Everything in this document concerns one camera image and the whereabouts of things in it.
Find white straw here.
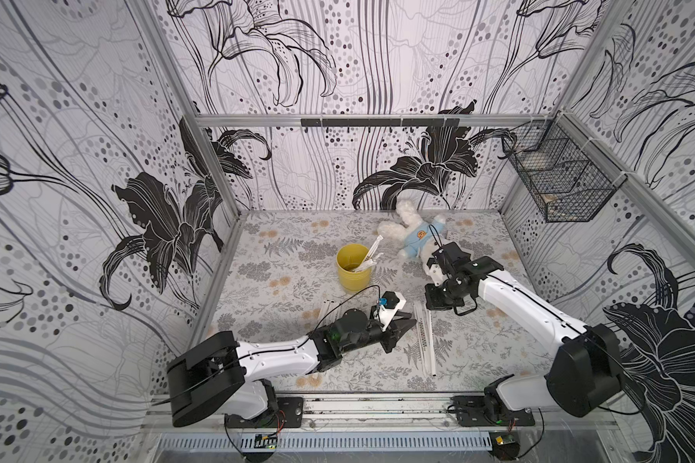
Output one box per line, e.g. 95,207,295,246
413,301,427,370
320,300,332,318
425,311,436,377

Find white slotted cable duct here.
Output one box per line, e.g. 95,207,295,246
158,430,492,453

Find yellow metal cup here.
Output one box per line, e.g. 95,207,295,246
336,243,372,292

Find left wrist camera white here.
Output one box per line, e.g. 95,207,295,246
376,291,407,331

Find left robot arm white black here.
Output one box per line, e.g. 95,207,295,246
165,310,417,428

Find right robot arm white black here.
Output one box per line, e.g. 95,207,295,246
419,242,625,422

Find black wire basket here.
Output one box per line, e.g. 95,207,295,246
502,120,627,223

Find horizontal aluminium back bar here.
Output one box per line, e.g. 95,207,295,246
195,114,555,127

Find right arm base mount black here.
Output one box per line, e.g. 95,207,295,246
446,374,536,430

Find bundle of wrapped straws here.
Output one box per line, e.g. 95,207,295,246
353,235,383,273

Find aluminium frame post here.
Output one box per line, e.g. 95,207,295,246
129,0,241,221

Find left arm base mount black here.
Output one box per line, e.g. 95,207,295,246
220,381,304,429

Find white plush bunny toy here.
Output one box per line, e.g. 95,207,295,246
378,200,447,262

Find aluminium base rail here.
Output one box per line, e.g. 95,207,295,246
142,392,619,432

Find black hook rail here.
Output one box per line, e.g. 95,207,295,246
300,117,461,127

